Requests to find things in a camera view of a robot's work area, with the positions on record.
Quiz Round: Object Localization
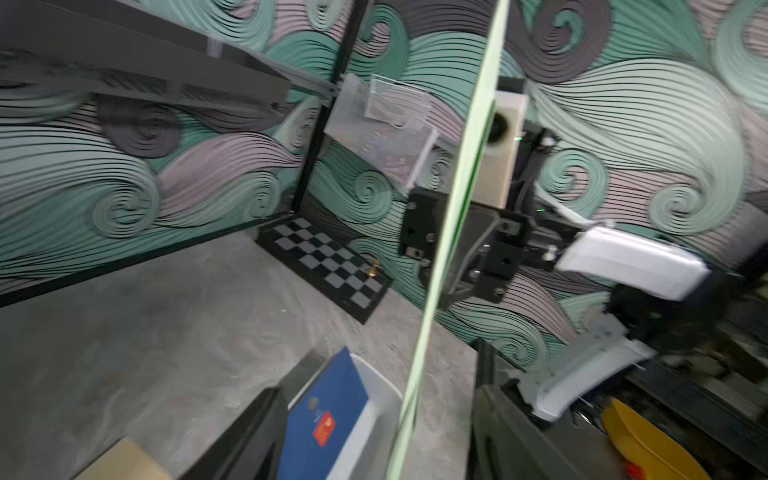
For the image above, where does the dark blue envelope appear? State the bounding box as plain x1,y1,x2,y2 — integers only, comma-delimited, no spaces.
278,348,368,479

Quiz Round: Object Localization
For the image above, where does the light green envelope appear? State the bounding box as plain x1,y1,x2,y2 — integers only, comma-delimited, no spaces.
385,0,511,479

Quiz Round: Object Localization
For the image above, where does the gold chess piece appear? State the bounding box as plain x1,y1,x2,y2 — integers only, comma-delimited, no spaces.
367,260,381,278

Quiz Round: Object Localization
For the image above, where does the tan kraft envelope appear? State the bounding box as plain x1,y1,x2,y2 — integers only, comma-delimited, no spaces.
73,437,173,480

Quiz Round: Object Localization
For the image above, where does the black wall shelf tray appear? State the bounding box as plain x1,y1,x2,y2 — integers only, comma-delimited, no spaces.
1,1,291,111

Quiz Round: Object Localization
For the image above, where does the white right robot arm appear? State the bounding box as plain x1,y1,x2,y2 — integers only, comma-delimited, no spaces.
438,192,740,423

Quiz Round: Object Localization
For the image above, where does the white plastic storage box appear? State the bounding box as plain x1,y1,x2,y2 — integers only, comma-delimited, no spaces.
288,351,403,479

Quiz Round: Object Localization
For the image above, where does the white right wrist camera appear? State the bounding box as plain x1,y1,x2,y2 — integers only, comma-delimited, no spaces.
472,90,528,208

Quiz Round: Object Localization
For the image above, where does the black white chessboard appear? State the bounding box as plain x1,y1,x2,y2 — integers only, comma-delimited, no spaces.
256,217,392,324

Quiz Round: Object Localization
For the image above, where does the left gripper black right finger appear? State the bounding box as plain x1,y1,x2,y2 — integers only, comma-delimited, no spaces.
466,385,576,479

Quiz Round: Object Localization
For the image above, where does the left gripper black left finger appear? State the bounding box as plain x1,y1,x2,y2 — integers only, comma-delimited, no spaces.
181,387,288,480

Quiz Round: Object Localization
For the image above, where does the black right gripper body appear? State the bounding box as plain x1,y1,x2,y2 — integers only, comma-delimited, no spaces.
399,187,583,309

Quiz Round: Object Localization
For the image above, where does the clear acrylic wall bin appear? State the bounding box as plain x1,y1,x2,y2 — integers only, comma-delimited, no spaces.
324,73,439,190

